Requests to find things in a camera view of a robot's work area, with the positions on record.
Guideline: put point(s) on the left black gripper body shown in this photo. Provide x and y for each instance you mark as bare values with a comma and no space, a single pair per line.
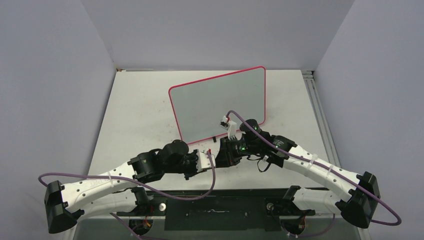
187,165

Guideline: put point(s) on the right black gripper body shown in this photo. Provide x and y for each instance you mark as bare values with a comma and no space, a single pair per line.
249,148

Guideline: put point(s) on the pink framed whiteboard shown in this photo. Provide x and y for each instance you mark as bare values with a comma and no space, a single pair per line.
200,105

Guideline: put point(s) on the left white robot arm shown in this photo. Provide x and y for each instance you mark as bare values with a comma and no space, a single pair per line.
64,201

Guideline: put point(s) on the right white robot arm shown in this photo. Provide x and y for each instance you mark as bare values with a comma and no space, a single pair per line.
352,195

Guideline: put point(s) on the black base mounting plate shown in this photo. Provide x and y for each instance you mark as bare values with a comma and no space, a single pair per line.
222,210

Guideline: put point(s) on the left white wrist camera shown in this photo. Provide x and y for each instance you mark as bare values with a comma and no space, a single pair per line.
205,160

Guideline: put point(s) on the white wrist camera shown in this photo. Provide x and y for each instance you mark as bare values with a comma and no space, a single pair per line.
230,126
205,160

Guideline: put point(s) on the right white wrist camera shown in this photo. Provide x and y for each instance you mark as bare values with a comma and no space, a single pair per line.
230,126

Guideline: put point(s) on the aluminium rail frame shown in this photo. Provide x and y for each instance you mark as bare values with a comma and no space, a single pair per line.
139,117

